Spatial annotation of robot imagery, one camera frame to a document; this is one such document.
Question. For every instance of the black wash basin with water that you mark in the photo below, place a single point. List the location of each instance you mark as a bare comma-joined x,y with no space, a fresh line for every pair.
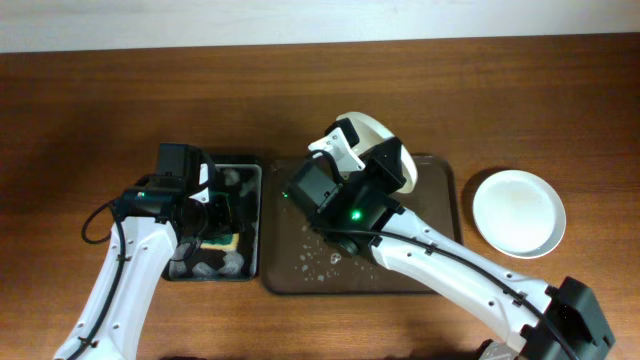
243,176

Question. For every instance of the brown plastic serving tray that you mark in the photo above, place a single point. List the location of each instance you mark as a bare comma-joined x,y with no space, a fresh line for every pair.
296,261

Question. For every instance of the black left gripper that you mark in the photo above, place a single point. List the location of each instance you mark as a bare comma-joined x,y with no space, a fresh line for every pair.
223,216

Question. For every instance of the yellow green sponge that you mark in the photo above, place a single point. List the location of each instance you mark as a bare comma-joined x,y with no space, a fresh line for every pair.
228,242

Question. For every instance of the pale green plate red stain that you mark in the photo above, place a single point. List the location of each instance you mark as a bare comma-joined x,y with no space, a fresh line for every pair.
519,214

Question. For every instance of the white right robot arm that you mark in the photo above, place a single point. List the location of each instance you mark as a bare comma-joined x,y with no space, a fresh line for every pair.
532,317

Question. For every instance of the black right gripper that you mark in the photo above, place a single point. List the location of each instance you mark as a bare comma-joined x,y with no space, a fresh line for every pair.
388,163

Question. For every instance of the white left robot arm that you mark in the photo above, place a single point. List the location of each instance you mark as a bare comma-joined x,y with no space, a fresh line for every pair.
112,320

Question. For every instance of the cream plate with red stain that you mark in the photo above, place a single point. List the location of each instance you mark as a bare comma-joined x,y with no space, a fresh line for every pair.
371,132

